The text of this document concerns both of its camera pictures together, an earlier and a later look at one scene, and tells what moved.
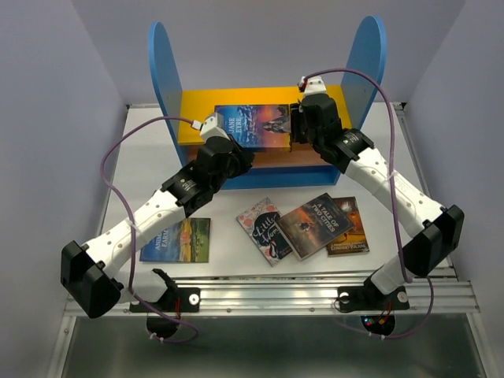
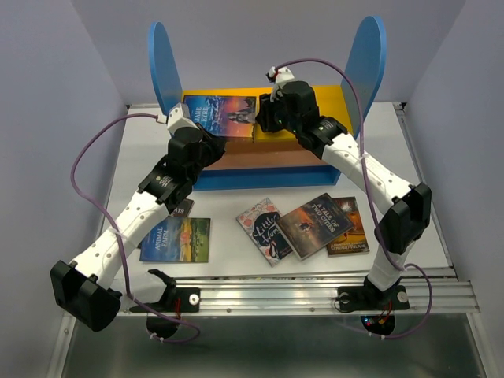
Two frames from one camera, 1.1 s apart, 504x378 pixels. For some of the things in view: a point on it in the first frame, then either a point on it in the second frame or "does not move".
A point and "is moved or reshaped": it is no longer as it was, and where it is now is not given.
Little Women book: (259, 223) does not move
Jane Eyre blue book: (257, 125) is moved or reshaped
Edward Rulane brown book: (354, 240) does not move
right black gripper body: (299, 132) to (272, 116)
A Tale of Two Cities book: (314, 226) does not move
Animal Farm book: (187, 242) does not move
